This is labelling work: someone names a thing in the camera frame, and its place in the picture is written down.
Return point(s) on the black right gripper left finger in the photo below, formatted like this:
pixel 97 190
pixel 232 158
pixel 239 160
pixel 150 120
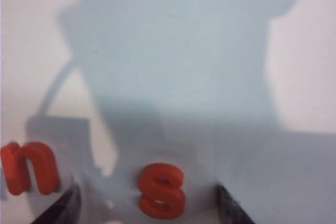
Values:
pixel 65 208

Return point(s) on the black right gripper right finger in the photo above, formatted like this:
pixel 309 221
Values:
pixel 231 208

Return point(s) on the red letter s magnet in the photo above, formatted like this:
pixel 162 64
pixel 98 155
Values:
pixel 160 176

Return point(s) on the red letter n magnet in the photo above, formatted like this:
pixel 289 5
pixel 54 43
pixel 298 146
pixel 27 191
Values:
pixel 39 166

